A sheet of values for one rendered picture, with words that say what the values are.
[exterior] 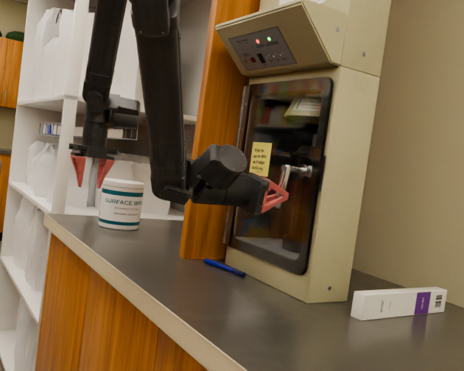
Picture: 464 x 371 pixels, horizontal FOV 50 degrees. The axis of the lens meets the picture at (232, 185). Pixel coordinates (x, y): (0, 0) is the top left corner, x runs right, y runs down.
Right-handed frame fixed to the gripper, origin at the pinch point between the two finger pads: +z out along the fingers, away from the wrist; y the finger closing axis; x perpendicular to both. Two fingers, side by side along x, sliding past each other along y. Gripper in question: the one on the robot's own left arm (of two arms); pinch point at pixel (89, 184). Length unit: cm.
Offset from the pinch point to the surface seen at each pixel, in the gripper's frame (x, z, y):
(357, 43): -46, -36, 36
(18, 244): 155, 48, 12
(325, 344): -64, 16, 21
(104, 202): 32.6, 8.1, 14.8
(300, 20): -43, -38, 23
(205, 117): -8.8, -19.7, 24.2
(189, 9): 117, -82, 75
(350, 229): -46, 1, 41
